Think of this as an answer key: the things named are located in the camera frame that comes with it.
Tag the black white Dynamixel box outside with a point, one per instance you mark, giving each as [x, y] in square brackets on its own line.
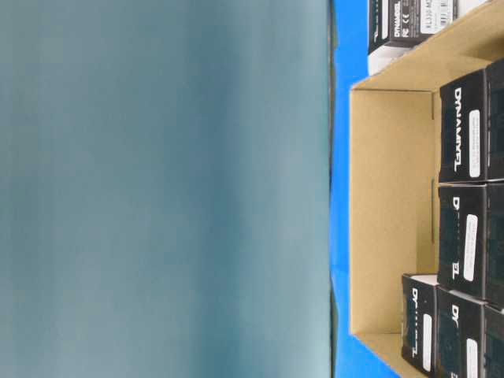
[394, 28]

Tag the black Dynamixel box upper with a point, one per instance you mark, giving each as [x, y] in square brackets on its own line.
[472, 127]

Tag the open brown cardboard box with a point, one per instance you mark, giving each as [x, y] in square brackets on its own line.
[395, 151]

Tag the black Dynamixel box lower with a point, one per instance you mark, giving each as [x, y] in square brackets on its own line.
[469, 336]

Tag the white labelled box outside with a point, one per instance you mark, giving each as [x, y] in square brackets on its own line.
[435, 15]

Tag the small black Dynamixel box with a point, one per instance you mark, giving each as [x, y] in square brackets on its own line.
[419, 306]

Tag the black Dynamixel box middle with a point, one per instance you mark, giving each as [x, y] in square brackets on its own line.
[471, 240]

